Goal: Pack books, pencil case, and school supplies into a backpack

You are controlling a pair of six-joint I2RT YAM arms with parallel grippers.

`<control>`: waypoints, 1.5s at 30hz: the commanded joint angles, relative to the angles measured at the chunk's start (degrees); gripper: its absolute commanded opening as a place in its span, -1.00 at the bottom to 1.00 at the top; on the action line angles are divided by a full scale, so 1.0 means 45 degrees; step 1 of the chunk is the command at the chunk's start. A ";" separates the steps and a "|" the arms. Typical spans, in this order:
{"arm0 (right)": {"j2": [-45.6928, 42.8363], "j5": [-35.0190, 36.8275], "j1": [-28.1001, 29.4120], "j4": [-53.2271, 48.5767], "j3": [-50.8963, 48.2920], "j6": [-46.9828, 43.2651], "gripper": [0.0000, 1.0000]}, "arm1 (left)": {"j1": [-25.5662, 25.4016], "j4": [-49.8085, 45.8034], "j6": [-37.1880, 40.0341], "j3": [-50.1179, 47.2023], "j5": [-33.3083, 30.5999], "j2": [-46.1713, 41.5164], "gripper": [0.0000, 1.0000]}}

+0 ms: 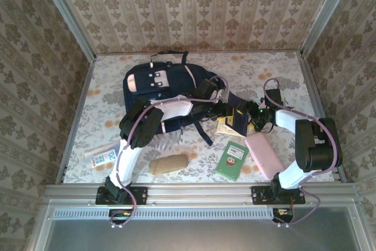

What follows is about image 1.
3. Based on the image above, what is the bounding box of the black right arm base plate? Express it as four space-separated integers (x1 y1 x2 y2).
251 185 306 205

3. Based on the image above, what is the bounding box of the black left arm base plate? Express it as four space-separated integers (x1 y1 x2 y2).
95 186 147 205

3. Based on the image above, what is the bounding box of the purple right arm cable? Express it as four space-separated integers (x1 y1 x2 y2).
263 78 337 225

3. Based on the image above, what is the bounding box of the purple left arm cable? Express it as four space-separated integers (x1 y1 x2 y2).
110 76 229 228

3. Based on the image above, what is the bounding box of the blue notebook with yellow label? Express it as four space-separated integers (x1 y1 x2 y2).
224 98 253 137

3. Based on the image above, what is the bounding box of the left aluminium table rail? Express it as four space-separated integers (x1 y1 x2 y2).
55 56 96 184

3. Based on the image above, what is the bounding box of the slotted cable duct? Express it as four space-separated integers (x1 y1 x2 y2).
52 207 274 220

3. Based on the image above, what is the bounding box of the aluminium mounting rail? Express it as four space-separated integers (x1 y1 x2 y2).
43 183 358 205

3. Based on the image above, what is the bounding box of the navy blue backpack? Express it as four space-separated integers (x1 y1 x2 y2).
122 51 244 146

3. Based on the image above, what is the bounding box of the beige pencil case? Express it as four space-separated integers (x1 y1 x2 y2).
148 153 188 175

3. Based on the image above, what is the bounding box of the right aluminium table rail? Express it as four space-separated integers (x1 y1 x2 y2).
299 52 347 183

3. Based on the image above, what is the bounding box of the left aluminium frame post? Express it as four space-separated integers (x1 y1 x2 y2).
35 0 96 59

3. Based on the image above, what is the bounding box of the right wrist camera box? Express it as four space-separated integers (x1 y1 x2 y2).
265 88 284 108

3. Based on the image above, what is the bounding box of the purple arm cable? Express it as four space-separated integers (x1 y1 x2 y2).
263 78 337 225
110 76 229 228

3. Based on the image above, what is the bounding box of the grey metal sheet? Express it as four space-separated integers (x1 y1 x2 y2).
43 218 364 251

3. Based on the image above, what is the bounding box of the yellow book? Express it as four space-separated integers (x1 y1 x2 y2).
216 117 246 138

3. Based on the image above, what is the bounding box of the right aluminium frame post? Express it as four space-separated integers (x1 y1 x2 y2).
301 0 358 55

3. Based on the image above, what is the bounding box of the aluminium table rail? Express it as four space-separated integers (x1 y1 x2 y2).
55 56 96 184
299 52 347 183

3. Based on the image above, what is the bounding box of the green notebook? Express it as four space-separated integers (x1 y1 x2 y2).
216 140 250 182

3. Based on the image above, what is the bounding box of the aluminium frame post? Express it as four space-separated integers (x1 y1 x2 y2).
301 0 358 55
35 0 96 59

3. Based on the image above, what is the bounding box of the pink pencil case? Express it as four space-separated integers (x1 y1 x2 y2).
244 132 285 180

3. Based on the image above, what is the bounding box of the small coloured wire bundle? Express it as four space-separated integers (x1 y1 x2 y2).
109 209 133 229
272 207 294 229

